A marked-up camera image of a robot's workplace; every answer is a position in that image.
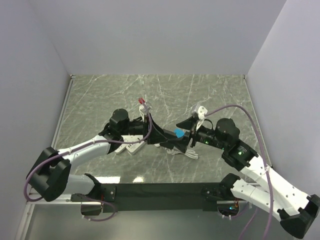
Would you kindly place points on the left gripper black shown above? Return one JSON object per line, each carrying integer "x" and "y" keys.
{"x": 157, "y": 135}

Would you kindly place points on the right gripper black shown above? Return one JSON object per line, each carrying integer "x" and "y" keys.
{"x": 187, "y": 124}

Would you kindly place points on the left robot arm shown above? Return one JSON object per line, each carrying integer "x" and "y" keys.
{"x": 50, "y": 175}

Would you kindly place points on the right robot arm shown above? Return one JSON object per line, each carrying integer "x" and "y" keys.
{"x": 293, "y": 208}

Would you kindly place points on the blue plug adapter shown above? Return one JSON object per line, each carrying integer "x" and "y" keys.
{"x": 179, "y": 132}

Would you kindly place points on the small white power strip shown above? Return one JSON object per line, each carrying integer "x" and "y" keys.
{"x": 128, "y": 139}

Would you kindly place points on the black base bar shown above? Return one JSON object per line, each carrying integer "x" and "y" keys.
{"x": 166, "y": 196}

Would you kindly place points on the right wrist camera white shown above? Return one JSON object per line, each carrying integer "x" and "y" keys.
{"x": 200, "y": 112}

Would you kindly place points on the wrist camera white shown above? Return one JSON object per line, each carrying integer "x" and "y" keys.
{"x": 200, "y": 112}
{"x": 144, "y": 108}

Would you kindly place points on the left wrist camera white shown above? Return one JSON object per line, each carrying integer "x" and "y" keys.
{"x": 144, "y": 108}

